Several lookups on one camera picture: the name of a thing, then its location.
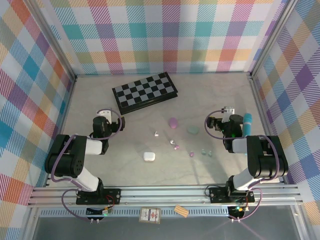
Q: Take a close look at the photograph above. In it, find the teal cylindrical handheld device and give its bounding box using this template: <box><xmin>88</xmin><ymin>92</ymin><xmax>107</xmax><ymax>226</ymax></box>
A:
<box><xmin>241</xmin><ymin>113</ymin><xmax>253</xmax><ymax>138</ymax></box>

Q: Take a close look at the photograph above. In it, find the black grey folding chessboard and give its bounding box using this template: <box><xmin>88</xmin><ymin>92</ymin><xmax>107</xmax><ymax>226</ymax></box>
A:
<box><xmin>111</xmin><ymin>71</ymin><xmax>179</xmax><ymax>116</ymax></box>

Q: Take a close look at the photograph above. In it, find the black power connector board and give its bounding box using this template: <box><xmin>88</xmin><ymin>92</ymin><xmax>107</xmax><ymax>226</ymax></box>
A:
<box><xmin>227</xmin><ymin>204</ymin><xmax>248</xmax><ymax>219</ymax></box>
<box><xmin>85</xmin><ymin>206</ymin><xmax>113</xmax><ymax>217</ymax></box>

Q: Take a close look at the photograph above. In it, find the striped wooden block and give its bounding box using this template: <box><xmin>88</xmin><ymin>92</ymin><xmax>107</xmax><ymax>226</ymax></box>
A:
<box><xmin>174</xmin><ymin>204</ymin><xmax>189</xmax><ymax>218</ymax></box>

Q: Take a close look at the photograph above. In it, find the playing card box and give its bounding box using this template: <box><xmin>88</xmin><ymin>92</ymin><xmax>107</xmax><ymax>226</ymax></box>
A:
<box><xmin>138</xmin><ymin>207</ymin><xmax>161</xmax><ymax>224</ymax></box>

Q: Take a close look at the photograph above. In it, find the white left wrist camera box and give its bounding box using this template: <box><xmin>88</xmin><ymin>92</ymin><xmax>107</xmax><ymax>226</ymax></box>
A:
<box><xmin>98</xmin><ymin>109</ymin><xmax>113</xmax><ymax>124</ymax></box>

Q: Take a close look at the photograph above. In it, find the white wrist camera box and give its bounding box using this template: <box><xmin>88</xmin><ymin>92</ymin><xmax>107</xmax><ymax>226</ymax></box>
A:
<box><xmin>98</xmin><ymin>109</ymin><xmax>113</xmax><ymax>124</ymax></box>
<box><xmin>222</xmin><ymin>106</ymin><xmax>236</xmax><ymax>123</ymax></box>

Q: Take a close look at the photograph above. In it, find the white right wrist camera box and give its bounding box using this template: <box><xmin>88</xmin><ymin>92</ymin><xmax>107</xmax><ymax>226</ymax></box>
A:
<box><xmin>222</xmin><ymin>106</ymin><xmax>236</xmax><ymax>123</ymax></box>

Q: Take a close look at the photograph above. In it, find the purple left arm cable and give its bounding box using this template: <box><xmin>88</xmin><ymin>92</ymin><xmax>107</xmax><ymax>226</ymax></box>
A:
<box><xmin>51</xmin><ymin>107</ymin><xmax>126</xmax><ymax>223</ymax></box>

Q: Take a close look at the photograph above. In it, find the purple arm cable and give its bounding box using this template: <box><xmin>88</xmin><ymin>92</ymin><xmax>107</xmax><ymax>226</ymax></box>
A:
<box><xmin>204</xmin><ymin>109</ymin><xmax>281</xmax><ymax>223</ymax></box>
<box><xmin>51</xmin><ymin>107</ymin><xmax>126</xmax><ymax>223</ymax></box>

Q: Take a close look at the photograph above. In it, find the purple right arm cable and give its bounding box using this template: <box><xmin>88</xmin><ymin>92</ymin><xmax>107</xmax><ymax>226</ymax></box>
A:
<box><xmin>204</xmin><ymin>109</ymin><xmax>281</xmax><ymax>223</ymax></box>

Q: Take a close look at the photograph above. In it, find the aluminium floor rail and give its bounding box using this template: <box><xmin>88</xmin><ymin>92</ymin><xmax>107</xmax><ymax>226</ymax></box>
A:
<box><xmin>46</xmin><ymin>74</ymin><xmax>78</xmax><ymax>188</ymax></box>
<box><xmin>248</xmin><ymin>72</ymin><xmax>286</xmax><ymax>186</ymax></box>

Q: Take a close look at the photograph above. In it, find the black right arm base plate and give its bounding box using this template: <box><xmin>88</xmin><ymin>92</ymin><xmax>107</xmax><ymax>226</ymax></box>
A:
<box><xmin>209</xmin><ymin>185</ymin><xmax>256</xmax><ymax>204</ymax></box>

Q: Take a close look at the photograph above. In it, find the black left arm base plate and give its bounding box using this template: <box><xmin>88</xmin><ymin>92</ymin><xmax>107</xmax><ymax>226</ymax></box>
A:
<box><xmin>75</xmin><ymin>187</ymin><xmax>122</xmax><ymax>205</ymax></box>

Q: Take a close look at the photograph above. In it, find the perforated metal cable tray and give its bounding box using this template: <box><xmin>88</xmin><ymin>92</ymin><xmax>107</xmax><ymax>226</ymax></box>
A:
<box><xmin>39</xmin><ymin>207</ymin><xmax>231</xmax><ymax>218</ymax></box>

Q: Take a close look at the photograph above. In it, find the wide aluminium mounting rail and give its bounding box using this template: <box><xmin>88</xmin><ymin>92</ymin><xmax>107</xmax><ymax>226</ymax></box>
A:
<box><xmin>27</xmin><ymin>184</ymin><xmax>305</xmax><ymax>208</ymax></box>

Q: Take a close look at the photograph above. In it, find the aluminium frame post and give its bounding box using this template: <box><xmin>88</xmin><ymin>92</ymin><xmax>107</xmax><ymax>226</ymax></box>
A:
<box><xmin>249</xmin><ymin>0</ymin><xmax>300</xmax><ymax>79</ymax></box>
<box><xmin>23</xmin><ymin>0</ymin><xmax>78</xmax><ymax>82</ymax></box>

